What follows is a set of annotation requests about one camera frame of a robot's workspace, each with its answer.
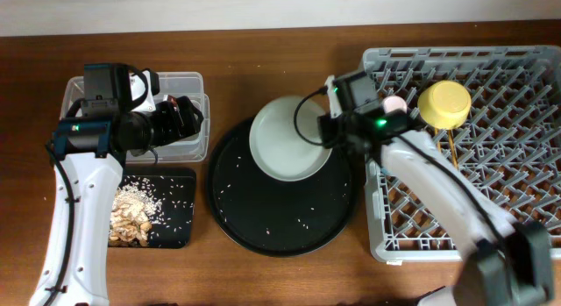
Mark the clear plastic storage bin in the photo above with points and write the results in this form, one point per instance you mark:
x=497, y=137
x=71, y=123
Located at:
x=119, y=117

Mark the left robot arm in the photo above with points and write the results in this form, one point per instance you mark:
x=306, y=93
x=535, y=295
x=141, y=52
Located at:
x=74, y=270

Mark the round black serving tray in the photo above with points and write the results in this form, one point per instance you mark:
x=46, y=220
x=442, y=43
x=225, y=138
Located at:
x=277, y=218

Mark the pink cup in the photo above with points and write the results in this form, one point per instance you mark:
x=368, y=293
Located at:
x=394, y=103

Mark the food scraps pile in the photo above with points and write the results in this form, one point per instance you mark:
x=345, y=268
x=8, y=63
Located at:
x=134, y=214

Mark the wooden chopstick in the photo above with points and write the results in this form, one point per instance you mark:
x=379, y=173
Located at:
x=454, y=155
x=438, y=137

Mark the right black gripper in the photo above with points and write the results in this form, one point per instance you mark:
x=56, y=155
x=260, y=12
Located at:
x=328, y=138

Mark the grey round plate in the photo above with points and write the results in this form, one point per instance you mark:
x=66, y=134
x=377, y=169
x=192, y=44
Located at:
x=283, y=139

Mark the yellow bowl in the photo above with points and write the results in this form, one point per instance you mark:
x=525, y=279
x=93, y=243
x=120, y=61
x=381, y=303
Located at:
x=445, y=105

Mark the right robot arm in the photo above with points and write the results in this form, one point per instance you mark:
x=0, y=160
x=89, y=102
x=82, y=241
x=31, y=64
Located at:
x=505, y=262

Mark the grey dishwasher rack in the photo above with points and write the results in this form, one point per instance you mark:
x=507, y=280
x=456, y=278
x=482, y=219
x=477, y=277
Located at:
x=509, y=146

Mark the gold brown snack wrapper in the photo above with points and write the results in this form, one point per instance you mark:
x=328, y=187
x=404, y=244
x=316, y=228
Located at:
x=170, y=106

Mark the black rectangular tray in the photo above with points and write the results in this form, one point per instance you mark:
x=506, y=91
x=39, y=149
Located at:
x=175, y=187

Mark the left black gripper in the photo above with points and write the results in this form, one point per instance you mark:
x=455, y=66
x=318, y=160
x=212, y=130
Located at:
x=173, y=130

